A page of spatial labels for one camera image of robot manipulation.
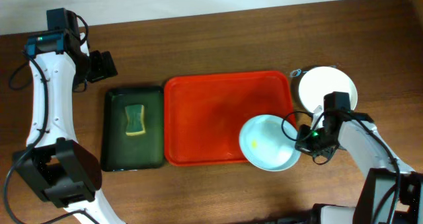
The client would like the light blue plate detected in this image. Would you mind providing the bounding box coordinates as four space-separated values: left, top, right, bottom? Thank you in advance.
239 114 301 172

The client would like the white cream plate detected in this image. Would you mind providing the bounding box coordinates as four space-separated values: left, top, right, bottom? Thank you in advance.
298 67 358 112

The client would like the green yellow sponge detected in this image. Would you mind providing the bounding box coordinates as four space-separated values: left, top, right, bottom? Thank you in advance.
125 104 146 136

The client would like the red plastic tray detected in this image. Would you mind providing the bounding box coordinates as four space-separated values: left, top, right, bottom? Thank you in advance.
164 71 293 167

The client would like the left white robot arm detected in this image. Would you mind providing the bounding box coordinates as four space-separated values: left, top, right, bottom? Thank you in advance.
11 8 122 223

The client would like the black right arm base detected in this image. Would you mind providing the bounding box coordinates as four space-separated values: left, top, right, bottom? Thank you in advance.
257 211 320 224

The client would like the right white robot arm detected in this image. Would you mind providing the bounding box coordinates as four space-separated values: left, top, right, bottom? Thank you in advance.
295 92 422 223

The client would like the dark green tray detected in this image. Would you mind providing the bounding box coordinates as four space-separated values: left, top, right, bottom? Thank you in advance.
100 87 165 172

